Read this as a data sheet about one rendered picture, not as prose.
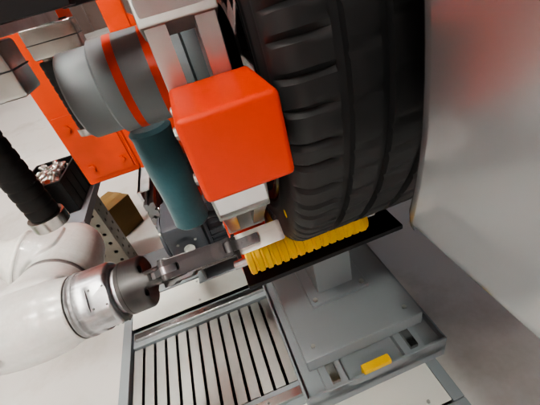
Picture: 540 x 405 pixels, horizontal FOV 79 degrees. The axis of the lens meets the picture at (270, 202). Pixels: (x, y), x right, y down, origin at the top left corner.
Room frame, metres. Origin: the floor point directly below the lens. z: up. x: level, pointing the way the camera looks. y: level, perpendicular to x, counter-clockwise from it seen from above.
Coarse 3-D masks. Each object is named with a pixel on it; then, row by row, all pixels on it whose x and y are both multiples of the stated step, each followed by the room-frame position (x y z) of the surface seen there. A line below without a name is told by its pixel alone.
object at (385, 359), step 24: (384, 264) 0.62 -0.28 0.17; (264, 288) 0.66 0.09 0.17; (288, 336) 0.50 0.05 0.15; (408, 336) 0.39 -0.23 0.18; (432, 336) 0.40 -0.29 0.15; (336, 360) 0.39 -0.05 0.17; (360, 360) 0.39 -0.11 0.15; (384, 360) 0.36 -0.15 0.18; (408, 360) 0.36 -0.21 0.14; (312, 384) 0.36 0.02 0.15; (336, 384) 0.34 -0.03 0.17; (360, 384) 0.34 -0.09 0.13
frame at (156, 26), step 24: (144, 0) 0.30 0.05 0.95; (168, 0) 0.30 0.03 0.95; (192, 0) 0.31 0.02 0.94; (216, 0) 0.31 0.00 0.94; (144, 24) 0.30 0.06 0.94; (168, 24) 0.30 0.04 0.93; (192, 24) 0.32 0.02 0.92; (216, 24) 0.31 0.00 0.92; (168, 48) 0.30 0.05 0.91; (216, 48) 0.31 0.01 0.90; (168, 72) 0.30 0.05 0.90; (216, 72) 0.31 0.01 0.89; (240, 192) 0.30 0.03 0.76; (264, 192) 0.31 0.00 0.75; (240, 216) 0.45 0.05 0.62
